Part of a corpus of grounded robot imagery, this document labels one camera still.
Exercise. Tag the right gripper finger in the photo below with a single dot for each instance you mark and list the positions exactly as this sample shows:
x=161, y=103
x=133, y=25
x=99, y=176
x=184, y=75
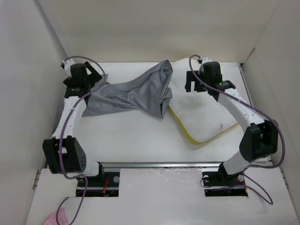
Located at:
x=193, y=76
x=188, y=86

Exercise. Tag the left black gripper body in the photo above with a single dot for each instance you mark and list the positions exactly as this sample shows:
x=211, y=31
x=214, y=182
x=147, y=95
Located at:
x=92, y=78

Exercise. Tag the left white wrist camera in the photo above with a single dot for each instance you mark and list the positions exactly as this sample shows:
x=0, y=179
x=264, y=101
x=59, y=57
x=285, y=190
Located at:
x=66, y=64

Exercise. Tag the grey pillowcase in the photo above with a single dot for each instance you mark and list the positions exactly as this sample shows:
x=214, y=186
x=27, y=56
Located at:
x=150, y=92

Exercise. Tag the pink cloth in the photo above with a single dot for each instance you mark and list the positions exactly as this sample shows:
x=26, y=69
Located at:
x=51, y=219

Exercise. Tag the metal rail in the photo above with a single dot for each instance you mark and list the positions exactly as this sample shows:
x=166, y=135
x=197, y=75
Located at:
x=160, y=165

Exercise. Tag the white pillow yellow edge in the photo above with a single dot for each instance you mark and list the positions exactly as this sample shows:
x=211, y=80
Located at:
x=198, y=115

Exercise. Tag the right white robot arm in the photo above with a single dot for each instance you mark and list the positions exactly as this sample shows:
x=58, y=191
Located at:
x=260, y=137

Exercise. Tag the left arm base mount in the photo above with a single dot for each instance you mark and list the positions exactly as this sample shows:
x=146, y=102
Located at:
x=106, y=184

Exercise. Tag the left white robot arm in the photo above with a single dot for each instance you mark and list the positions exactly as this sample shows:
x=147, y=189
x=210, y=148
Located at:
x=63, y=152

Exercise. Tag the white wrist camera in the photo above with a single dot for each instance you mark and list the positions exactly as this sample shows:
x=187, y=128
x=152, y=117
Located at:
x=204, y=60
x=66, y=64

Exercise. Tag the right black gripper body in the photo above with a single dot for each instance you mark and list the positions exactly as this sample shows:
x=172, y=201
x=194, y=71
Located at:
x=200, y=87

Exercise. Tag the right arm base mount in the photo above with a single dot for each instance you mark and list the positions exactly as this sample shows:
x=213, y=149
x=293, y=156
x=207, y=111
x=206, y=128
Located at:
x=217, y=183

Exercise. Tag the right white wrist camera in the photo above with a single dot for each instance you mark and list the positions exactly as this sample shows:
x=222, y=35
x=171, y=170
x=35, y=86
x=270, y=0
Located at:
x=204, y=60

